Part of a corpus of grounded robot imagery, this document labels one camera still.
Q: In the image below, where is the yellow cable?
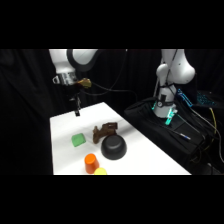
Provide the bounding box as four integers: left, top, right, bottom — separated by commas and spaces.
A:
209, 107, 218, 135

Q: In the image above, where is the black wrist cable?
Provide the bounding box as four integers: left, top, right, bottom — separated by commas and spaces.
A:
89, 49, 138, 103

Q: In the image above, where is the orange plastic cup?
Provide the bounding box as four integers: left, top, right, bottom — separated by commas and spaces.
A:
84, 153, 100, 175

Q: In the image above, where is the wrist camera with yellow connector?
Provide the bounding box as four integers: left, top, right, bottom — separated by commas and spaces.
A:
77, 77, 93, 90

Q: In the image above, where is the black robot stand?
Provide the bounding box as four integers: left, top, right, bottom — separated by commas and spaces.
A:
124, 97, 208, 175

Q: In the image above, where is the blue-lit keyboard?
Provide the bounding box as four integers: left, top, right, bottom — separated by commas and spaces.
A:
195, 90, 215, 108

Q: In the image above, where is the silver pen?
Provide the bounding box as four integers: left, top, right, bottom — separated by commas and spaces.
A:
179, 132, 192, 141

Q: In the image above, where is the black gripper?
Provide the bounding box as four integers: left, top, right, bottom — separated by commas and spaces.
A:
68, 82, 84, 117

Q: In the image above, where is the brown plush moose toy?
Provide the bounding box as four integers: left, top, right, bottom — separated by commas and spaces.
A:
92, 122, 120, 145

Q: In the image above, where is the yellow round object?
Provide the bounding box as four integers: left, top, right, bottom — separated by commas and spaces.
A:
93, 167, 108, 176

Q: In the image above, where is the green triangle block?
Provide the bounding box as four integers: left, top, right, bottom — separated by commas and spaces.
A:
71, 132, 87, 148

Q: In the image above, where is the black bowl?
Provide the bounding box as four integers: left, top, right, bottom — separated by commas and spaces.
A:
100, 134, 128, 161

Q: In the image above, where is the black curtain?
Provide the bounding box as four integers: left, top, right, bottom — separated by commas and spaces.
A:
0, 49, 224, 176

